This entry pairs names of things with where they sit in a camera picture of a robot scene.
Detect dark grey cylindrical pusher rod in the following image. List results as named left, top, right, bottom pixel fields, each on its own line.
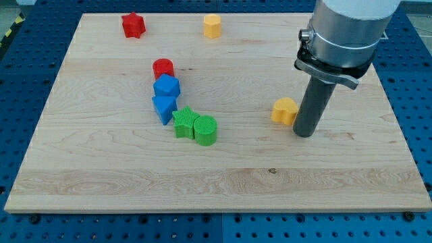
left=293, top=77, right=336, bottom=138

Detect yellow heart block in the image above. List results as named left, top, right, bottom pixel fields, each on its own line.
left=271, top=97, right=298, bottom=126

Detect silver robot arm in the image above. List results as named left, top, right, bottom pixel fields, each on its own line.
left=293, top=0, right=400, bottom=138

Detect green cylinder block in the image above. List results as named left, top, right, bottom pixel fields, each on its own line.
left=193, top=115, right=217, bottom=146

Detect yellow hexagon block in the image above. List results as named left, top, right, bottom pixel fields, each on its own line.
left=203, top=13, right=221, bottom=38

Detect green star block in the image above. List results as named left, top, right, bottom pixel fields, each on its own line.
left=172, top=106, right=200, bottom=140

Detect blue triangle block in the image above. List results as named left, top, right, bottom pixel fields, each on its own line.
left=152, top=96, right=178, bottom=126

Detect blue cube block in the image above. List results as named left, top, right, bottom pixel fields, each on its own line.
left=153, top=74, right=181, bottom=97

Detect red cylinder block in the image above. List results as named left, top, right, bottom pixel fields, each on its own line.
left=153, top=58, right=175, bottom=80

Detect wooden board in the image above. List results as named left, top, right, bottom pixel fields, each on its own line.
left=5, top=13, right=431, bottom=213

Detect red star block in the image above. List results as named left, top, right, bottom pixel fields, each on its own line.
left=121, top=12, right=146, bottom=38

